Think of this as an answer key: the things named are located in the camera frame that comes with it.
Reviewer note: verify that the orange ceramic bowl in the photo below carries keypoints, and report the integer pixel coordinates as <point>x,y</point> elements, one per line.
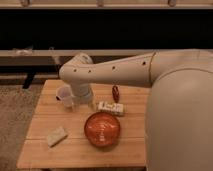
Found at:
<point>102,129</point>

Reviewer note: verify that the wooden table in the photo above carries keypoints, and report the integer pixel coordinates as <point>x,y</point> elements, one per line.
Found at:
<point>75,151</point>

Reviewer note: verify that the red oval object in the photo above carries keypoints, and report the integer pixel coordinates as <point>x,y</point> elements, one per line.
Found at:
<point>115,93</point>

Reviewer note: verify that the white wall rail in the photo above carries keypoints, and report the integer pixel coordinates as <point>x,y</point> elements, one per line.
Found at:
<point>51,57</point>

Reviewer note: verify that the white sponge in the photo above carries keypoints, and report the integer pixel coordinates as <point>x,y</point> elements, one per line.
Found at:
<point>56,136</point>

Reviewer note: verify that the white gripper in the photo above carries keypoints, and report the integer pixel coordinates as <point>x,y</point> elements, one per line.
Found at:
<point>70,96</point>

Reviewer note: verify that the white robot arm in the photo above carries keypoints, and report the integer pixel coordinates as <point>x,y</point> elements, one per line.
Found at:
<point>179,112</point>

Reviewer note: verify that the white rectangular box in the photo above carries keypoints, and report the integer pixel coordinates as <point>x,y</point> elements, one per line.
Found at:
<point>114,108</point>

